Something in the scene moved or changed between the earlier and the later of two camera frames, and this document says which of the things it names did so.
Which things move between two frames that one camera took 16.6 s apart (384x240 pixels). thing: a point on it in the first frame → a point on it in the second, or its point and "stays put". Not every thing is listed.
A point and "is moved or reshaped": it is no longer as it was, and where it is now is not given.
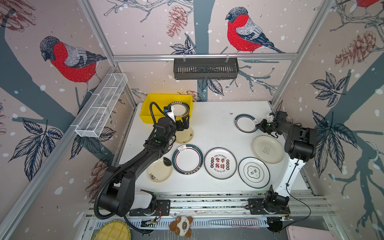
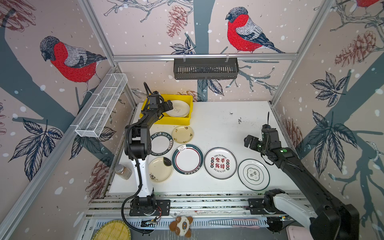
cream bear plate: (268, 149) is moved or reshaped
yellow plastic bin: (163, 100) stays put
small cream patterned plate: (184, 136) stays put
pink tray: (300, 233) stays put
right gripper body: (267, 126) → (257, 144)
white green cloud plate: (254, 172) stays put
